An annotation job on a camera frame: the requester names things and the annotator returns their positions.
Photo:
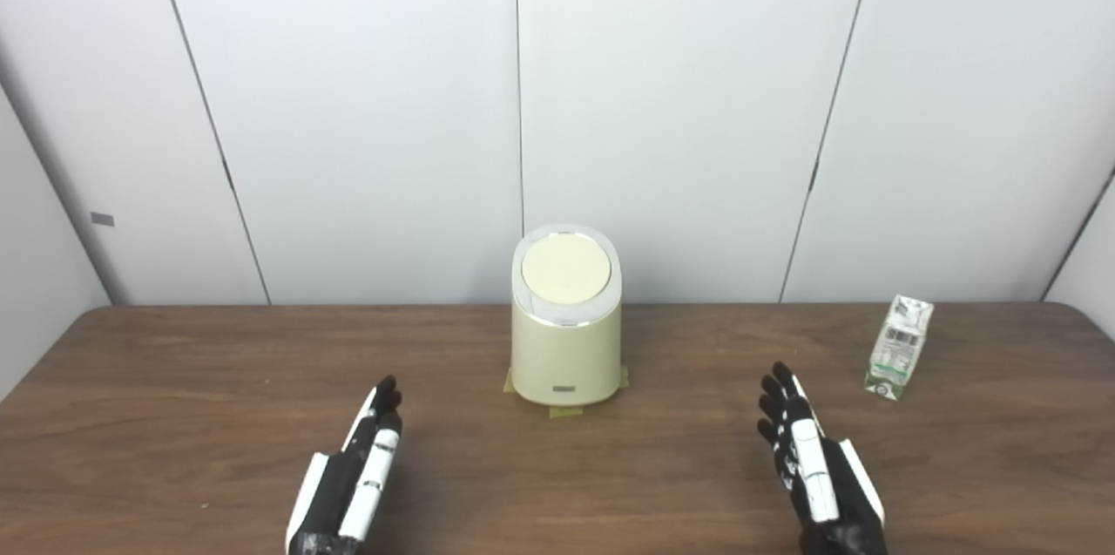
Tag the olive tape piece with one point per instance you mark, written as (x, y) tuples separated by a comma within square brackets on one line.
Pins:
[(624, 377), (566, 410), (509, 382)]

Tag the white green milk carton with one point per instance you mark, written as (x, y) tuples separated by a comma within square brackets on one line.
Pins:
[(897, 346)]

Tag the cream round bin lid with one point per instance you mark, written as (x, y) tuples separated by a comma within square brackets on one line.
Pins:
[(566, 269)]

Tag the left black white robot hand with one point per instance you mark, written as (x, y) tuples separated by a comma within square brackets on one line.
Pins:
[(366, 472)]

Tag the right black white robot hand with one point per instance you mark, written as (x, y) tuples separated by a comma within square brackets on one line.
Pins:
[(814, 468)]

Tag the cream-colored cylindrical bin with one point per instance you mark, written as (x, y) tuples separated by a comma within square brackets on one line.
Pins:
[(566, 355)]

